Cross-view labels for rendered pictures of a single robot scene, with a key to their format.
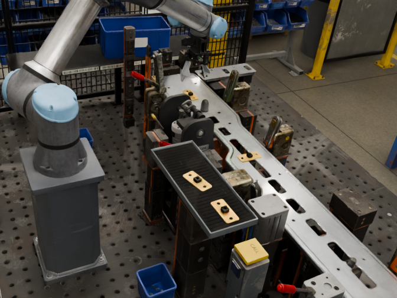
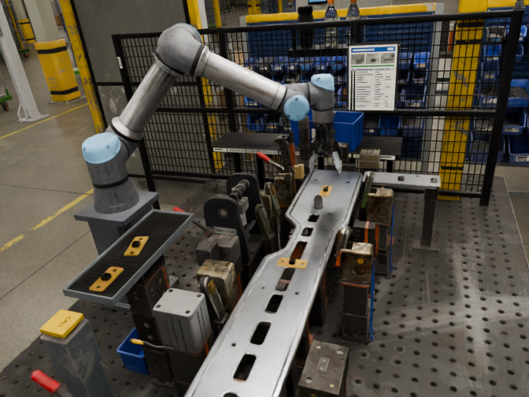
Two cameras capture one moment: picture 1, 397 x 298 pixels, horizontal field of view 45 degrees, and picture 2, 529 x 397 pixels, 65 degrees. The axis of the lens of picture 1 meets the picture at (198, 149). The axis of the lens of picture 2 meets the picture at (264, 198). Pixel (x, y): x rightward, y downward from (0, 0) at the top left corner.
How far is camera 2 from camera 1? 121 cm
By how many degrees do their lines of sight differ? 45
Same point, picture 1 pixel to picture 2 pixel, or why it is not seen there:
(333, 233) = (251, 386)
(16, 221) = not seen: hidden behind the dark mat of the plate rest
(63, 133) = (95, 174)
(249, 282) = (53, 358)
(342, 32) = not seen: outside the picture
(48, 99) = (90, 142)
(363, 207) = (320, 379)
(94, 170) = (123, 216)
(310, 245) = (208, 380)
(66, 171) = (101, 208)
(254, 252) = (58, 324)
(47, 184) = (86, 213)
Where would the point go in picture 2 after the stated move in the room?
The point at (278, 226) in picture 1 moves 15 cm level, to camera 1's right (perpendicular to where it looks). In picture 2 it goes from (183, 333) to (220, 374)
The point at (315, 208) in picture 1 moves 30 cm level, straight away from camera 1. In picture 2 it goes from (276, 347) to (390, 306)
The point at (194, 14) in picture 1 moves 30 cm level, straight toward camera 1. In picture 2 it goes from (251, 87) to (161, 113)
